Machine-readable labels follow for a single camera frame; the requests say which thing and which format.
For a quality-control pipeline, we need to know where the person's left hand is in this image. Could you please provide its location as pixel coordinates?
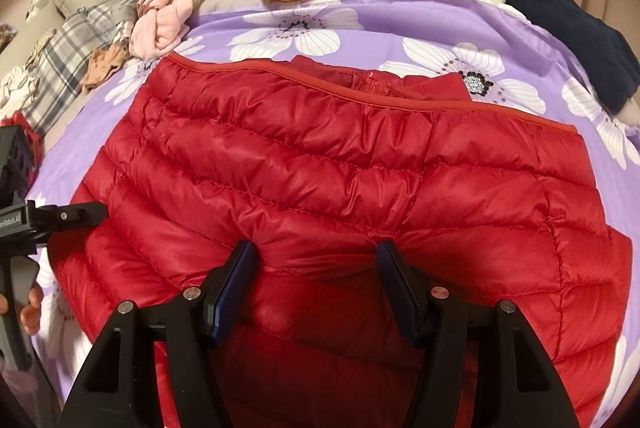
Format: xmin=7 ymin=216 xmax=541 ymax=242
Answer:
xmin=20 ymin=285 xmax=44 ymax=337

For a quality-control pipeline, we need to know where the grey plaid cloth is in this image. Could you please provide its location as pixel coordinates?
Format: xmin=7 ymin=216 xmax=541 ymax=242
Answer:
xmin=22 ymin=2 xmax=138 ymax=136

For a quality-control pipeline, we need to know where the navy cloth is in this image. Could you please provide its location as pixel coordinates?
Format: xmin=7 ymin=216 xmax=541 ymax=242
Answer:
xmin=497 ymin=0 xmax=640 ymax=116

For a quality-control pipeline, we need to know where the pink garment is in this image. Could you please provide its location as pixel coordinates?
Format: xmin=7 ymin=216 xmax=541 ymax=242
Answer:
xmin=129 ymin=0 xmax=206 ymax=61

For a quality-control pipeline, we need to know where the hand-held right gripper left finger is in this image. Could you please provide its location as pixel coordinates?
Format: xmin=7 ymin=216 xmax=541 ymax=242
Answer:
xmin=59 ymin=240 xmax=258 ymax=428

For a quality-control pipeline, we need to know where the white patterned cloth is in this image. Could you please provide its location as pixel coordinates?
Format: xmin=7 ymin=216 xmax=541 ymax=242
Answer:
xmin=0 ymin=65 xmax=43 ymax=111

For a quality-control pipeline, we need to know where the tan small cloth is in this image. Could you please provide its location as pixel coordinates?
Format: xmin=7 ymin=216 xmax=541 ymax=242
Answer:
xmin=80 ymin=44 xmax=129 ymax=94

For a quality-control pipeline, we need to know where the red fuzzy cloth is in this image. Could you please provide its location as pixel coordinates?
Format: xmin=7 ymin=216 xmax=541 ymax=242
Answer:
xmin=7 ymin=110 xmax=46 ymax=153

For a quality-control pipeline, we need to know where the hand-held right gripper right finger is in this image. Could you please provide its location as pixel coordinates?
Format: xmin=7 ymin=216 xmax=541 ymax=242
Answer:
xmin=376 ymin=240 xmax=583 ymax=428

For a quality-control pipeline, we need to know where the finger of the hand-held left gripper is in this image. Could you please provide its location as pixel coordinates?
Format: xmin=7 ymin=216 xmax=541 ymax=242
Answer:
xmin=47 ymin=202 xmax=109 ymax=239

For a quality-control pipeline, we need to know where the red down jacket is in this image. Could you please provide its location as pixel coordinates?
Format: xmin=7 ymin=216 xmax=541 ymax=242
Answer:
xmin=47 ymin=52 xmax=633 ymax=428

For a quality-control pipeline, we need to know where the purple floral bedsheet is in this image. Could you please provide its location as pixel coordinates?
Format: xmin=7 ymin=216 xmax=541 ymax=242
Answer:
xmin=30 ymin=0 xmax=640 ymax=428

